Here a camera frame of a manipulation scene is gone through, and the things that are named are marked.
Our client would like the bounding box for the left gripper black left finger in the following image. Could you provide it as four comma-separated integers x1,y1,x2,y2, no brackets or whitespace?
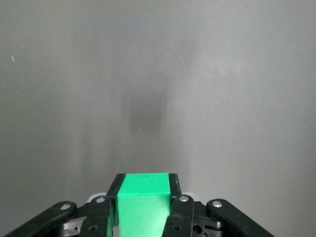
3,173,125,237

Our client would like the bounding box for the small green cube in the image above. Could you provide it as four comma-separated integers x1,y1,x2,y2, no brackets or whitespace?
106,172,173,237

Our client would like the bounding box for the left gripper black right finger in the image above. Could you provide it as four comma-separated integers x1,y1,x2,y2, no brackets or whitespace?
162,173,275,237

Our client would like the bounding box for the dark grey table mat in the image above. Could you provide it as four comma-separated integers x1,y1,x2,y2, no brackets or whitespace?
0,0,316,237

